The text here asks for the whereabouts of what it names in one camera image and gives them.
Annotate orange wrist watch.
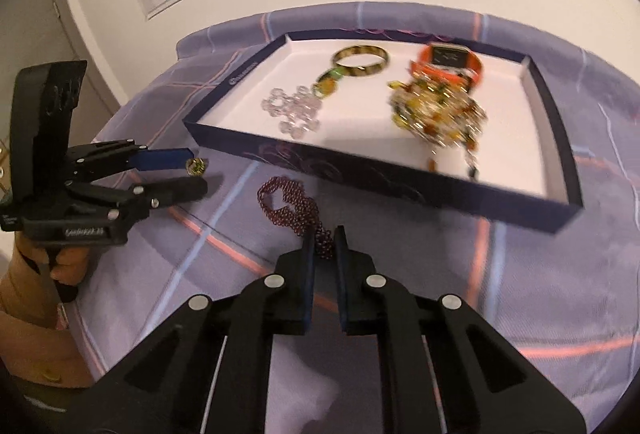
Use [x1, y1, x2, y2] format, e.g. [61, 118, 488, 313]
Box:
[409, 41, 487, 90]

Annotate gold bead necklace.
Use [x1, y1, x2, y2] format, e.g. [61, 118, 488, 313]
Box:
[387, 74, 488, 180]

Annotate gold striped bangle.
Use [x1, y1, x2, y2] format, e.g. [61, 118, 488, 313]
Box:
[331, 44, 390, 80]

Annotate dark blue white tray box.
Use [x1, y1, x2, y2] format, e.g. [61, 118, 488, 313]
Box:
[182, 28, 586, 235]

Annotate green yellow glass pendant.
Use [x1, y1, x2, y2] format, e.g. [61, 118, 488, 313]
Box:
[312, 66, 347, 99]

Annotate clear bead bracelet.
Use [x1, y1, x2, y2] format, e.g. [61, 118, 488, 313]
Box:
[261, 85, 323, 136]

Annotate person's left hand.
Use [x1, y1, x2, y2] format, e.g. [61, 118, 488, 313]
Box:
[15, 245, 93, 286]

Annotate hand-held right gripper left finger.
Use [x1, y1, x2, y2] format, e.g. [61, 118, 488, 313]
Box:
[70, 228, 317, 434]

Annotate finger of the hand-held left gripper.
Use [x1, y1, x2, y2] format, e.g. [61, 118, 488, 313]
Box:
[65, 177, 208, 227]
[67, 140, 193, 182]

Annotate dark red bead necklace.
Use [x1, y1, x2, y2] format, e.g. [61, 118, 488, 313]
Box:
[256, 176, 335, 260]

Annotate person's left forearm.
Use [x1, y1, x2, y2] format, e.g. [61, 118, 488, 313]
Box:
[0, 259, 108, 390]

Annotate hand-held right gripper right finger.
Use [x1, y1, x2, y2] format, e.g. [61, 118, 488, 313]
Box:
[334, 225, 586, 434]

